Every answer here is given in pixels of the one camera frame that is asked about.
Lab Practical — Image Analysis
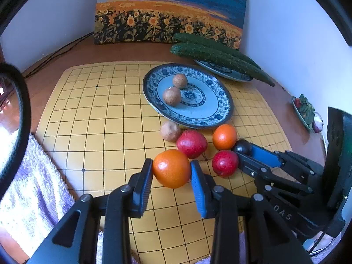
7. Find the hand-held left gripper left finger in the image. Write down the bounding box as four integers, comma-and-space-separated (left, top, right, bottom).
27, 159, 154, 264

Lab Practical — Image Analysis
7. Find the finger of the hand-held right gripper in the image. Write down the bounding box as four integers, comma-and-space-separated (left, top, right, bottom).
238, 155, 314, 194
233, 140, 325, 181

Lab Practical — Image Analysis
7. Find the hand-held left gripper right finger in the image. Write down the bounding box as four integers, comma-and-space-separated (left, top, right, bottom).
190, 160, 314, 264

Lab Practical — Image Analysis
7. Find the large orange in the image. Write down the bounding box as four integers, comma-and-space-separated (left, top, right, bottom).
152, 149, 192, 189

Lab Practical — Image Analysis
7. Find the small red apple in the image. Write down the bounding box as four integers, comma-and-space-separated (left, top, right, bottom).
212, 150, 239, 178

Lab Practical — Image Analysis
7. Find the blue floral porcelain plate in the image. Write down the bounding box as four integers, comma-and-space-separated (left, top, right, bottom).
142, 63, 234, 129

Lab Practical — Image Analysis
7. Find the small orange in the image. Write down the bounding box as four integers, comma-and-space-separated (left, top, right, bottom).
212, 124, 238, 150

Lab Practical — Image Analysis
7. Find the large red apple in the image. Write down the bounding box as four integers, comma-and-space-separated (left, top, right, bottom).
176, 129, 208, 159

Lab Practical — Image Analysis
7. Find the small dish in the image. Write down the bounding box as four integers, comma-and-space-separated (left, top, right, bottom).
291, 96, 325, 134

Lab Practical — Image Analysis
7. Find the green leafy vegetable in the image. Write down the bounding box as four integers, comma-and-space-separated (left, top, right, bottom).
296, 94, 315, 124

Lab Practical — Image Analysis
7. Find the brown round fruit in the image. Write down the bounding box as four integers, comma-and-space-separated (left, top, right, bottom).
160, 121, 181, 143
173, 74, 188, 89
162, 87, 182, 106

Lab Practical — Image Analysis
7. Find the yellow grid game board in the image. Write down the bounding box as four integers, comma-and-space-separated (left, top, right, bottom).
35, 63, 294, 255

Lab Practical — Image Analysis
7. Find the blue rimmed plate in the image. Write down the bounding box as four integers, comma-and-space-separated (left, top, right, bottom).
193, 59, 253, 82

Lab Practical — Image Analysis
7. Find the green cucumber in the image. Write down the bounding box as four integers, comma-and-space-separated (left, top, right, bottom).
170, 43, 276, 87
173, 32, 262, 70

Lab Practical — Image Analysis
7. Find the purple fluffy towel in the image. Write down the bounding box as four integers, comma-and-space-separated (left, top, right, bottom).
0, 133, 248, 264

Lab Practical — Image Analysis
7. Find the black rimmed round mirror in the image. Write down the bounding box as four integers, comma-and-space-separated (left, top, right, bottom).
0, 63, 31, 199

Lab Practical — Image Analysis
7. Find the sunflower field painting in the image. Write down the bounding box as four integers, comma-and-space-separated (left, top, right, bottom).
93, 0, 249, 50

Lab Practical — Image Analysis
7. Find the thin black cable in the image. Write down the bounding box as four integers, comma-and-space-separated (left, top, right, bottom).
307, 227, 330, 255

